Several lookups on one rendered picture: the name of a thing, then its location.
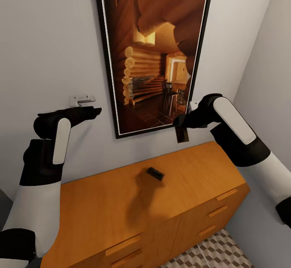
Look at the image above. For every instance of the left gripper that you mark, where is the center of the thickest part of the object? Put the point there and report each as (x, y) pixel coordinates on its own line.
(86, 113)

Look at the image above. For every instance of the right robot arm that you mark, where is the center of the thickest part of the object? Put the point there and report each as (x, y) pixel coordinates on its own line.
(268, 179)

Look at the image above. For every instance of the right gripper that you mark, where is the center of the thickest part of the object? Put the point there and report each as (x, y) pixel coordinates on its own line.
(184, 121)

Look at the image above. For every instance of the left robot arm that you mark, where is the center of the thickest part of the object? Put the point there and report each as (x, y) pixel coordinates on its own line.
(33, 222)

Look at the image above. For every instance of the mousetrap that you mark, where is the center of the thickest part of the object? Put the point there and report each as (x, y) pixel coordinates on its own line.
(182, 134)
(155, 173)

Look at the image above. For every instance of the door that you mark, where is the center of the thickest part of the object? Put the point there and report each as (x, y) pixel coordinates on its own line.
(5, 208)

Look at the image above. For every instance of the cabinet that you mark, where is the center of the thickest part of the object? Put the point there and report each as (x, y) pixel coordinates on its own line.
(126, 218)

